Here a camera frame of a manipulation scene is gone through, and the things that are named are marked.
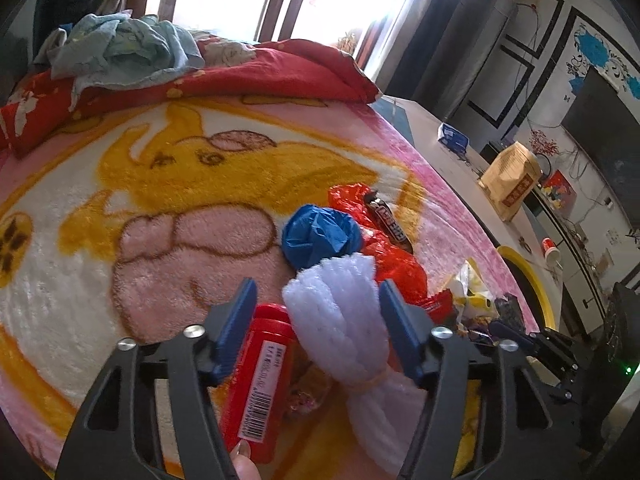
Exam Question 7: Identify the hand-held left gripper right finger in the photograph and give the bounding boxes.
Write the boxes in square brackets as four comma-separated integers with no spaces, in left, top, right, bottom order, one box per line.
[378,280,581,480]

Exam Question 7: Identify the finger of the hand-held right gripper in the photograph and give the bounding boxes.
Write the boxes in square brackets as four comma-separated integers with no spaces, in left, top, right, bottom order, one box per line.
[489,320,547,357]

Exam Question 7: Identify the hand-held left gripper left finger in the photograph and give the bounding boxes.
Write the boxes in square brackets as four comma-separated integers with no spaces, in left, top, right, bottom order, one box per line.
[55,277,258,480]

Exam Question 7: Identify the red plastic bottle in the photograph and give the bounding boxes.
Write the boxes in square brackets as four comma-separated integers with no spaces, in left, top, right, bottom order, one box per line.
[220,302,296,461]

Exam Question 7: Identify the yellow and white wrapper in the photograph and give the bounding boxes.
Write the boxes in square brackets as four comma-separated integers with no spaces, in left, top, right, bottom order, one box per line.
[447,259,498,321]

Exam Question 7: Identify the red plastic bag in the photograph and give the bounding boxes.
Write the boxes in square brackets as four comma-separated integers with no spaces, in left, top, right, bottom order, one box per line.
[327,183,431,306]

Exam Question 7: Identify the yellow rimmed black trash bin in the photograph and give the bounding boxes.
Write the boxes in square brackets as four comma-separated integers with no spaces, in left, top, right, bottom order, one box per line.
[496,245,553,333]

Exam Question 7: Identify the blue plastic bag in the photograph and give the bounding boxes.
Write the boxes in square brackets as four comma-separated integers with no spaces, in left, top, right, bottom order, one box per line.
[281,203,362,272]

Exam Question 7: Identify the person's left hand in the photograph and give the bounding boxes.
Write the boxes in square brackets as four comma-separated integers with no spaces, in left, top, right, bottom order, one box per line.
[230,441,263,480]

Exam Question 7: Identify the purple wrapper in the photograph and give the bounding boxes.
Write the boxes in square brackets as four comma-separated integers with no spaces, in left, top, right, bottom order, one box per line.
[460,320,496,346]

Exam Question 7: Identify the red snack wrapper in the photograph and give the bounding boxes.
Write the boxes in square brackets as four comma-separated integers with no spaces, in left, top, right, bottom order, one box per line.
[410,290,458,326]

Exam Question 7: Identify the white television cabinet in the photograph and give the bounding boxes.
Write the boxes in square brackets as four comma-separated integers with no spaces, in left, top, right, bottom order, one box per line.
[530,185,621,341]

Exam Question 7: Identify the red paper cup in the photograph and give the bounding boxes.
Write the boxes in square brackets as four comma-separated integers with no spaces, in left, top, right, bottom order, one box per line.
[541,237,564,273]

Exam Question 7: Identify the dark candy bar wrapper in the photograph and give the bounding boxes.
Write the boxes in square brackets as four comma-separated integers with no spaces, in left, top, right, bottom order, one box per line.
[364,189,415,255]

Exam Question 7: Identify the pink printed blanket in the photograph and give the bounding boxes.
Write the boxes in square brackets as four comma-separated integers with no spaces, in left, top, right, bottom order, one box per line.
[0,95,541,480]

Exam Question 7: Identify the colourful framed picture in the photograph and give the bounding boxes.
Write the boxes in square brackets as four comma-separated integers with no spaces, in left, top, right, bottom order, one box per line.
[542,170,578,211]

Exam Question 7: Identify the brown paper bag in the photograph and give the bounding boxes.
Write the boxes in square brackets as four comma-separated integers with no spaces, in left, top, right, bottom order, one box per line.
[477,141,543,223]

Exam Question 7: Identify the white coffee table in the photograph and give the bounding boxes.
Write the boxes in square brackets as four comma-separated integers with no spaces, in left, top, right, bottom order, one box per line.
[372,95,566,321]

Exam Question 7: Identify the blue packet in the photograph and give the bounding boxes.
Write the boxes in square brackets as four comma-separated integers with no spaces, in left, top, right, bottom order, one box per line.
[436,122,471,153]

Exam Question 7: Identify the black television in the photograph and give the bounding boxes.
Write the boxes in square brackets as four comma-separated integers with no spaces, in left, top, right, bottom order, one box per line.
[560,67,640,228]

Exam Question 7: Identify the red quilt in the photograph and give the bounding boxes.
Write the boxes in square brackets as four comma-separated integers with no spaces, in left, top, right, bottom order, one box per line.
[0,39,383,158]

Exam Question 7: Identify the grey standing air conditioner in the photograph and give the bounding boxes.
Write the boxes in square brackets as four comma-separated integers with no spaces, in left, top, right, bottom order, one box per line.
[415,0,518,126]

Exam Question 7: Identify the light blue clothes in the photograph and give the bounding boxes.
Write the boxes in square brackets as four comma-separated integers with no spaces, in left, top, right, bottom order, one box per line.
[32,10,206,106]

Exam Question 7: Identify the dark curtain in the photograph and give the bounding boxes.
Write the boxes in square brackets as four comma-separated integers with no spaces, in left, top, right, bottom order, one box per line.
[375,0,483,96]

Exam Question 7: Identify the brown framed window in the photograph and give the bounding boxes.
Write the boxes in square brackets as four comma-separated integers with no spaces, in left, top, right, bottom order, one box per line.
[122,0,401,56]

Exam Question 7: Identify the blue flower wall sticker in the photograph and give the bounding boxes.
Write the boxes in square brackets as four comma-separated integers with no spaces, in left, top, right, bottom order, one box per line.
[565,25,640,93]

